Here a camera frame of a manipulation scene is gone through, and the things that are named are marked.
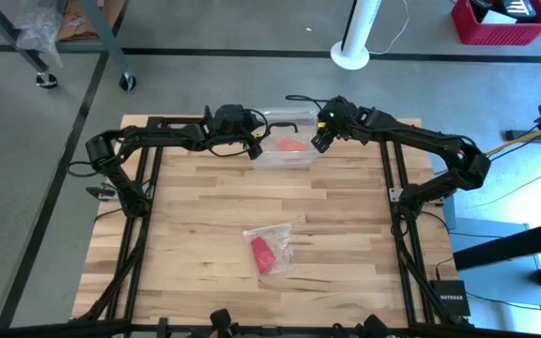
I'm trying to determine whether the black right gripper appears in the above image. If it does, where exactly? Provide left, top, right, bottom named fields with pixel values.
left=311, top=96, right=363, bottom=155

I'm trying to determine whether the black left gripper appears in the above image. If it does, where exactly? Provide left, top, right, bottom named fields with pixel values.
left=203, top=103, right=266, bottom=161

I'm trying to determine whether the clear plastic zip bag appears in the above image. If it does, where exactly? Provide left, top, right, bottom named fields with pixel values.
left=241, top=223, right=298, bottom=276

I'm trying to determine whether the red elastic bandage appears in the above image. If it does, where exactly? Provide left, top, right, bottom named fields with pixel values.
left=250, top=237, right=277, bottom=275

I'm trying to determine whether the bagged orange bandage roll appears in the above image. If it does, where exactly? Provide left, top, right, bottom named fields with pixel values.
left=277, top=136, right=308, bottom=154

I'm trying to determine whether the clear plastic storage box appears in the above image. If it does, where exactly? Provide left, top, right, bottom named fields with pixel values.
left=250, top=107, right=322, bottom=171

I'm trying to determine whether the white tower fan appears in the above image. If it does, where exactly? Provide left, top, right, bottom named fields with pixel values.
left=330, top=0, right=383, bottom=71

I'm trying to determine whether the black cart caster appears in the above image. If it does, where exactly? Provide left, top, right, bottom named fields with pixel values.
left=117, top=72, right=137, bottom=93
left=35, top=71, right=59, bottom=90

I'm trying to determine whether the red plastic crate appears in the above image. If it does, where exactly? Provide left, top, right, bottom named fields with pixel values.
left=450, top=0, right=541, bottom=47

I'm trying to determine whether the brown cardboard sheet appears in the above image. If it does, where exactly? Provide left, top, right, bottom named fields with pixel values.
left=56, top=0, right=127, bottom=42

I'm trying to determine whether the black rounded object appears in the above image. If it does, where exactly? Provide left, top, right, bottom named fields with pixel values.
left=331, top=314, right=396, bottom=338
left=209, top=308, right=235, bottom=338

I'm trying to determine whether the crumpled clear plastic sheet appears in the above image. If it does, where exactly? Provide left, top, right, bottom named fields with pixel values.
left=14, top=0, right=64, bottom=67

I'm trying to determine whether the black diagonal beam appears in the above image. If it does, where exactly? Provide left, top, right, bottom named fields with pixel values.
left=453, top=218, right=541, bottom=271

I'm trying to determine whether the black rig crossbeam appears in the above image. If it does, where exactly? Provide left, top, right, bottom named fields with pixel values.
left=0, top=318, right=541, bottom=338

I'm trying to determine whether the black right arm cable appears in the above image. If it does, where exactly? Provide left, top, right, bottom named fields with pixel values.
left=285, top=94, right=331, bottom=112

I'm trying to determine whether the black metal table frame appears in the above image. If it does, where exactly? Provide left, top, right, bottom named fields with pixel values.
left=70, top=105, right=476, bottom=330

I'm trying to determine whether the white fan cable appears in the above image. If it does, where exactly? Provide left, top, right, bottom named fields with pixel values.
left=368, top=0, right=410, bottom=56

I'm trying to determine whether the gray metal cart frame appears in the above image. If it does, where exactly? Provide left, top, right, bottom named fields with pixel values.
left=0, top=0, right=135, bottom=81

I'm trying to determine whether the black Netgear network switch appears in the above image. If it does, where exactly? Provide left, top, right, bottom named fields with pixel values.
left=428, top=280, right=471, bottom=317

